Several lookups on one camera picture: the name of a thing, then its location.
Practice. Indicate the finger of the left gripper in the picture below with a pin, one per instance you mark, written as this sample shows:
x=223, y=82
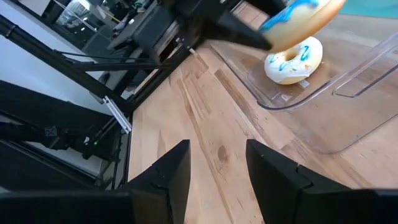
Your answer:
x=267, y=5
x=242, y=32

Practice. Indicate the silver frame bracket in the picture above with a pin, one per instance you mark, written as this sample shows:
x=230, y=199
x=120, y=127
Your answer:
x=118, y=115

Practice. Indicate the blue frosted toy donut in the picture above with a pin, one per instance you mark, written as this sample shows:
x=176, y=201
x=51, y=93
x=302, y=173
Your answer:
x=304, y=25

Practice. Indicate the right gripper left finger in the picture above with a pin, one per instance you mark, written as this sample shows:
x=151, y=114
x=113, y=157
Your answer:
x=140, y=205

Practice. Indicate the clear plastic bin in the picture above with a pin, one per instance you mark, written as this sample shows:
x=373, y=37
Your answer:
x=342, y=118

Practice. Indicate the white frosted toy donut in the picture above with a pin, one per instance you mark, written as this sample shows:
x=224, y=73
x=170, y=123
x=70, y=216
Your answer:
x=298, y=68

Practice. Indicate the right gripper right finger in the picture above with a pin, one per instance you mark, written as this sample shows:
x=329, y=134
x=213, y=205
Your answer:
x=295, y=199

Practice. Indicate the black controller box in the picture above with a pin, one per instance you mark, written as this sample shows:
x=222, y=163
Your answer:
x=62, y=140

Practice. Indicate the teal plastic bin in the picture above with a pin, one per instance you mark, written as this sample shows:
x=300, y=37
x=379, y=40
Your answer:
x=373, y=7

